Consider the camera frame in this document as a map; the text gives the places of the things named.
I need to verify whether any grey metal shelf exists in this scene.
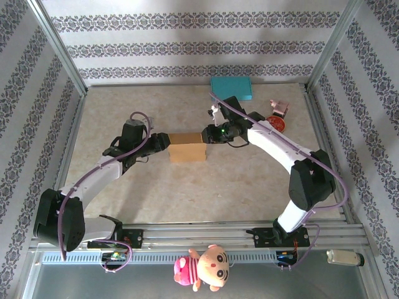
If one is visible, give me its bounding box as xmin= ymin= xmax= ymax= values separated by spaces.
xmin=23 ymin=249 xmax=380 ymax=299

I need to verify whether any aluminium back rail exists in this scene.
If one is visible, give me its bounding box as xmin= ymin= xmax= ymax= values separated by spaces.
xmin=85 ymin=81 xmax=309 ymax=88

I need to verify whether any teal and white paper box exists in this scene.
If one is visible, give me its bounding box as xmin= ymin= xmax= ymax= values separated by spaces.
xmin=210 ymin=76 xmax=252 ymax=102

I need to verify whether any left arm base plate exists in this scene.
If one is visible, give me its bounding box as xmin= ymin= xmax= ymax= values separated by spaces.
xmin=87 ymin=228 xmax=144 ymax=250

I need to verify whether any plush doll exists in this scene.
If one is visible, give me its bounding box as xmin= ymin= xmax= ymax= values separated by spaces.
xmin=173 ymin=244 xmax=230 ymax=293

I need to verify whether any clear bottle with black cap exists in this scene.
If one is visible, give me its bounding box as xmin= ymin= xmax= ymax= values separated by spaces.
xmin=326 ymin=249 xmax=365 ymax=267

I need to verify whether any grey slotted cable duct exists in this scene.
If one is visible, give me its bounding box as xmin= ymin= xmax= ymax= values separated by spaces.
xmin=42 ymin=251 xmax=299 ymax=265

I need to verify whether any left aluminium side rail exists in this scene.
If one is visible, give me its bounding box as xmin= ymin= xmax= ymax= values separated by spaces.
xmin=43 ymin=92 xmax=89 ymax=227

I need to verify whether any small pink toy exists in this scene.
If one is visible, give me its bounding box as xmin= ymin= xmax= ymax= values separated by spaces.
xmin=269 ymin=98 xmax=291 ymax=118

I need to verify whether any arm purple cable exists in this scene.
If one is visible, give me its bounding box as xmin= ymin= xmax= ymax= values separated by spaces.
xmin=208 ymin=92 xmax=349 ymax=271
xmin=58 ymin=112 xmax=153 ymax=274

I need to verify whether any aluminium post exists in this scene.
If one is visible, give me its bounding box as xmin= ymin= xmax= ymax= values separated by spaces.
xmin=307 ymin=0 xmax=364 ymax=91
xmin=26 ymin=0 xmax=88 ymax=94

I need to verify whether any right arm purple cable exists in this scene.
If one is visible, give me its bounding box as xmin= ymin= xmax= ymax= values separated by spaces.
xmin=208 ymin=92 xmax=349 ymax=271

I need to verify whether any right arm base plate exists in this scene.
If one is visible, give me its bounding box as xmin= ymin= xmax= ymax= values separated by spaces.
xmin=246 ymin=227 xmax=311 ymax=249

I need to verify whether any right aluminium post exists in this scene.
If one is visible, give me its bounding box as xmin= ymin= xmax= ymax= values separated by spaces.
xmin=307 ymin=0 xmax=364 ymax=91

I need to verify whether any left aluminium post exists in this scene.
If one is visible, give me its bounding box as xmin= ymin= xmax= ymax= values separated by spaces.
xmin=26 ymin=0 xmax=88 ymax=94

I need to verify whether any brown cardboard box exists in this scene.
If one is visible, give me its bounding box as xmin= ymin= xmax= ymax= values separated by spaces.
xmin=167 ymin=132 xmax=208 ymax=163

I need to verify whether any aluminium front rail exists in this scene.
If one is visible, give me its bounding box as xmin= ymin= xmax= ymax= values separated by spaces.
xmin=31 ymin=221 xmax=372 ymax=250

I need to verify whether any left circuit board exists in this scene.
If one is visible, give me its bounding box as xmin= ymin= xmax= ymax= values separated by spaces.
xmin=102 ymin=251 xmax=127 ymax=262

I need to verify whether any red tape roll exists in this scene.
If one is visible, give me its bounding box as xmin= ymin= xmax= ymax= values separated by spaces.
xmin=265 ymin=115 xmax=287 ymax=134

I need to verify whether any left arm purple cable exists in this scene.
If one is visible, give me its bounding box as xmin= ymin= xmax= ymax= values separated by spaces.
xmin=58 ymin=112 xmax=153 ymax=274

